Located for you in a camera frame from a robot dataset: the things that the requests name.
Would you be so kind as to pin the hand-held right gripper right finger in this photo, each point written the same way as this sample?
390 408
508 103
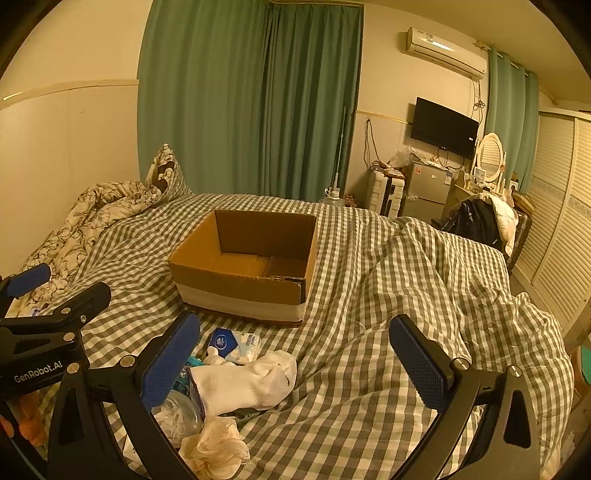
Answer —
419 364

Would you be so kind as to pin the white sock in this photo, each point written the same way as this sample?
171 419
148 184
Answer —
240 379

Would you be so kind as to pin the narrow green curtain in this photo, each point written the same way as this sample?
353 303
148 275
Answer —
508 115

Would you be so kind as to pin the cream jacket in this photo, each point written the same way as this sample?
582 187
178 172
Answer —
506 217

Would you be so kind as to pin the person's left hand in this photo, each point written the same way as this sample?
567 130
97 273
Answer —
31 424

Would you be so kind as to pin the mop pole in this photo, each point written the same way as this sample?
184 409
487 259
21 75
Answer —
339 152

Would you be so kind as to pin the cream dressing table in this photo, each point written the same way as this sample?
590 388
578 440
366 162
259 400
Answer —
461 190

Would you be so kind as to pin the grey checkered duvet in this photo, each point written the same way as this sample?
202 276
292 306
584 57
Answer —
369 300

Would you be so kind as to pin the brown suitcase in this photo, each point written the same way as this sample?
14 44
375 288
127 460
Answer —
521 240

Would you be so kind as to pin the brown cardboard box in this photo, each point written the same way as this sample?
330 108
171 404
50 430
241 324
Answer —
240 288

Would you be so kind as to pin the patterned pillow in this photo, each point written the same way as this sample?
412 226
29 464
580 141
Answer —
166 177

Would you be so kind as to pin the black backpack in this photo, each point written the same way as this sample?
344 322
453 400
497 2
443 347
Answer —
475 219

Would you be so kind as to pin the clear water jug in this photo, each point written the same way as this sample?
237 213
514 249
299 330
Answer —
332 199

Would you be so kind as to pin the crumpled cream tissue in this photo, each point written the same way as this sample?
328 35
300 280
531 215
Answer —
213 448

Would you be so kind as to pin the silver mini fridge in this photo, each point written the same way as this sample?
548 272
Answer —
425 190

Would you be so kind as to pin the black wall television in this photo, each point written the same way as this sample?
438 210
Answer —
443 125

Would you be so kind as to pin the oval vanity mirror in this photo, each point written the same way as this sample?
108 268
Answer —
490 154

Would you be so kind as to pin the white louvered wardrobe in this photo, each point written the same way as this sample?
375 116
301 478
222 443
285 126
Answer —
558 221

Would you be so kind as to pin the clear plastic bag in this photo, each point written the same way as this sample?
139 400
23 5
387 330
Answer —
178 417

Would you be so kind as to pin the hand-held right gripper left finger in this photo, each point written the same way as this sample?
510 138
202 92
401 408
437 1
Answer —
167 367

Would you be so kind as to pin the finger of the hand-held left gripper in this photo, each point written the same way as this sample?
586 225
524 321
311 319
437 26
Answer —
78 304
30 279

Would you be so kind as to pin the wide green curtain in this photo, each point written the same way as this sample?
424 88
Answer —
231 92

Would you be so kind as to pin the white air conditioner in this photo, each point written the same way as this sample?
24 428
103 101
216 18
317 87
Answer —
443 51

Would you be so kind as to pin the blue cotton ball packet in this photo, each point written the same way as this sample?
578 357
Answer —
244 344

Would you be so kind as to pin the floral quilt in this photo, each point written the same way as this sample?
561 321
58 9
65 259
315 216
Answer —
92 212

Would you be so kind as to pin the white suitcase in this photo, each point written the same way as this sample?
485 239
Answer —
385 194

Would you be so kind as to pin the plastic bag on fridge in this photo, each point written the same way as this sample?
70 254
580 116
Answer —
401 159

